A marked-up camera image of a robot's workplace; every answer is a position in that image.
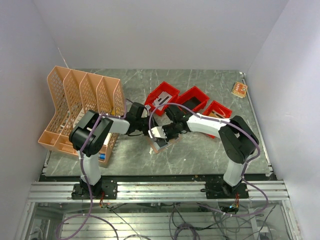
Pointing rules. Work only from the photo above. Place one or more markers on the white credit card stack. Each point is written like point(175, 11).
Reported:
point(162, 99)

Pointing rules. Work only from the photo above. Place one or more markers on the red bin with cards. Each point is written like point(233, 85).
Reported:
point(164, 86)

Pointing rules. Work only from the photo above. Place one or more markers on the brown leather card holder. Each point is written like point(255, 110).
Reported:
point(162, 144)

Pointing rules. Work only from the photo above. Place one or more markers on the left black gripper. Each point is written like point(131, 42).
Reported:
point(152, 122)

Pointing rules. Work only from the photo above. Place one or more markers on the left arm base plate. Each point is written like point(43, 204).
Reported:
point(103, 189)

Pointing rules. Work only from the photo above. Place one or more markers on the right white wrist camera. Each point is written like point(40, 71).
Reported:
point(157, 132)

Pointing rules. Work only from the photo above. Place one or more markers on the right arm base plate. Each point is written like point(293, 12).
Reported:
point(221, 190)

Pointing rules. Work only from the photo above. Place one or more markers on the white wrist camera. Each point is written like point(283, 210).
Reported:
point(157, 132)
point(148, 107)

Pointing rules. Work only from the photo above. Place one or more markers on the brown item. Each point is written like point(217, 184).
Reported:
point(217, 114)

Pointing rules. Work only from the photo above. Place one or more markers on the red bin pair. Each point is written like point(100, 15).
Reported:
point(217, 110)
point(194, 99)

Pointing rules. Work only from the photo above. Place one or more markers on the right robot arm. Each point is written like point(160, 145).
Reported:
point(238, 140)

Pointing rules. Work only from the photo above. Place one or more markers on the red bin front pair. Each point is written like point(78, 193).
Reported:
point(194, 99)

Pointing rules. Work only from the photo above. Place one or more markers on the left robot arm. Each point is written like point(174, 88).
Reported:
point(88, 137)

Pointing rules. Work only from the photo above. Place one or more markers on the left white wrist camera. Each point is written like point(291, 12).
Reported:
point(148, 107)

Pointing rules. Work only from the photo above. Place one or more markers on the orange spiral notepad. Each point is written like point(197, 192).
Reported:
point(239, 89)

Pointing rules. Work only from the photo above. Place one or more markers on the blue capped bottle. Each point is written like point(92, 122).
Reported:
point(102, 157)

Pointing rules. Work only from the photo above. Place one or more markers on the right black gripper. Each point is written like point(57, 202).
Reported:
point(168, 137)

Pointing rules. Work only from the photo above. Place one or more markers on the aluminium rail frame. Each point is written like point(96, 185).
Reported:
point(154, 192)

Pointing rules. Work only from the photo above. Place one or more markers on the peach file organizer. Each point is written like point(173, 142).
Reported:
point(73, 93)

